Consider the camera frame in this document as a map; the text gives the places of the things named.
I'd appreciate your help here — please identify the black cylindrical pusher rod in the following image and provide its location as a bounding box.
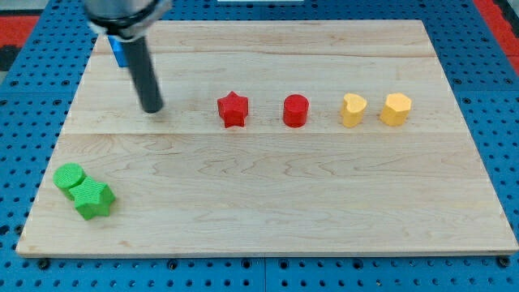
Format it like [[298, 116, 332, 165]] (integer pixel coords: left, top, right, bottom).
[[122, 36, 164, 114]]

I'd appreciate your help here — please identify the red star block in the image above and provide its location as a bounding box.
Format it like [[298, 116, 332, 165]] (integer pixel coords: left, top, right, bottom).
[[217, 91, 249, 128]]

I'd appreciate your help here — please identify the wooden board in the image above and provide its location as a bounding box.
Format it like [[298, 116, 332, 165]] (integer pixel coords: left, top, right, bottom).
[[17, 20, 518, 259]]

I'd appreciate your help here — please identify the blue block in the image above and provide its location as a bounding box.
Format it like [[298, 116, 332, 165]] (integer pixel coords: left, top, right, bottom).
[[108, 36, 127, 67]]

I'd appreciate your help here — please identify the yellow heart block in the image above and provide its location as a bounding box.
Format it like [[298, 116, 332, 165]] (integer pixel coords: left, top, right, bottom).
[[341, 93, 367, 128]]

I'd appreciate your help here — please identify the red cylinder block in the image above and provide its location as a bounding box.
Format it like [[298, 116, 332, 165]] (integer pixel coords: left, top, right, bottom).
[[283, 94, 310, 128]]

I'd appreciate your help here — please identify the green cylinder block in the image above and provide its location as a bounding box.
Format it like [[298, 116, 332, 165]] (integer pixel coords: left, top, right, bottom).
[[53, 162, 86, 200]]

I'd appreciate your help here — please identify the green star block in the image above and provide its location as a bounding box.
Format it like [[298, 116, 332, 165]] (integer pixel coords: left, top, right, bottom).
[[70, 176, 116, 221]]

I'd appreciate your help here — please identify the yellow hexagon block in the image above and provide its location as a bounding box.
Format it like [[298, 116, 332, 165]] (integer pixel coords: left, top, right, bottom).
[[380, 92, 412, 127]]

